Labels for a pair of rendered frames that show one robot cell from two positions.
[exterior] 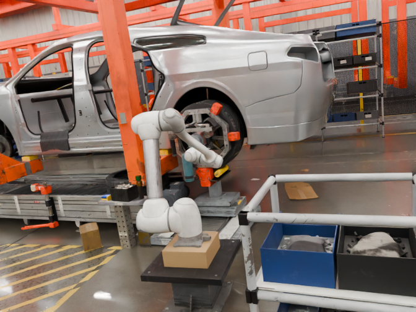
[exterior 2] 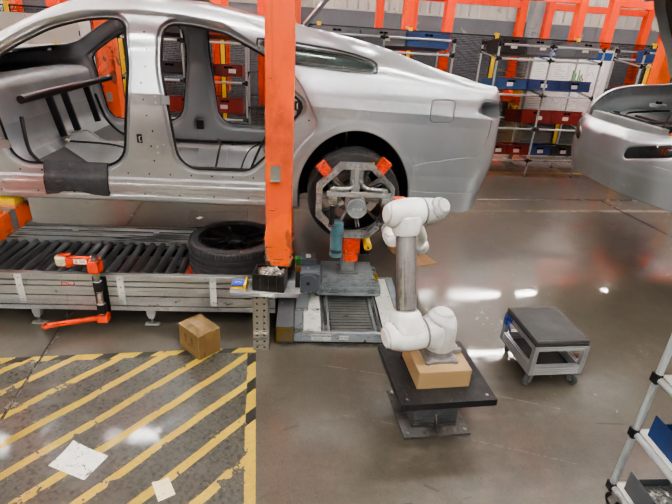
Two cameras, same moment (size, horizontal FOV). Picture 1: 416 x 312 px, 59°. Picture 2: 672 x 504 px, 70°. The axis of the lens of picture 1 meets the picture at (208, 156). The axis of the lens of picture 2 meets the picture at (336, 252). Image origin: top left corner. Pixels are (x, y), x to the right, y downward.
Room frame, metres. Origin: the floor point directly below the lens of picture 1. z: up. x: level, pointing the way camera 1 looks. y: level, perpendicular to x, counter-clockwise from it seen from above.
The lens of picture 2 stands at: (0.58, 1.67, 1.93)
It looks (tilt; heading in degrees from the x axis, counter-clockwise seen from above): 25 degrees down; 331
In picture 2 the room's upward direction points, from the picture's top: 4 degrees clockwise
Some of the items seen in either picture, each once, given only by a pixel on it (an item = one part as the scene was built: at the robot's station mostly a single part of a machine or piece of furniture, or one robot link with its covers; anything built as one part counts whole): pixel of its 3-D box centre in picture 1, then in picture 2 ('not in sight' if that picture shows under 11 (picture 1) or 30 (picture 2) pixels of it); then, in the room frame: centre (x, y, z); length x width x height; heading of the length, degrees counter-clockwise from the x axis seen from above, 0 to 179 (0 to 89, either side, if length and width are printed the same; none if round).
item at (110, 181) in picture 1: (138, 182); (234, 250); (3.79, 0.78, 0.39); 0.66 x 0.66 x 0.24
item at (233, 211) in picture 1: (217, 205); (346, 280); (3.49, -0.03, 0.13); 0.50 x 0.36 x 0.10; 66
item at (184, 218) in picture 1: (186, 216); (439, 327); (2.14, 0.18, 0.57); 0.18 x 0.16 x 0.22; 81
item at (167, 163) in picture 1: (157, 156); not in sight; (3.56, 0.50, 0.69); 0.52 x 0.17 x 0.35; 156
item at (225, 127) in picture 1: (201, 138); (354, 201); (3.33, 0.04, 0.85); 0.54 x 0.07 x 0.54; 66
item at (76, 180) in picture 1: (96, 182); (129, 239); (4.52, 1.44, 0.28); 2.47 x 0.06 x 0.22; 66
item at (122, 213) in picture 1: (124, 224); (261, 318); (3.09, 0.81, 0.21); 0.10 x 0.10 x 0.42; 66
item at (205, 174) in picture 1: (207, 175); (350, 246); (3.37, 0.02, 0.48); 0.16 x 0.12 x 0.17; 156
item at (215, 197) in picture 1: (215, 187); (347, 258); (3.49, -0.03, 0.32); 0.40 x 0.30 x 0.28; 66
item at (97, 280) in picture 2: (49, 205); (99, 288); (3.70, 1.72, 0.30); 0.09 x 0.05 x 0.50; 66
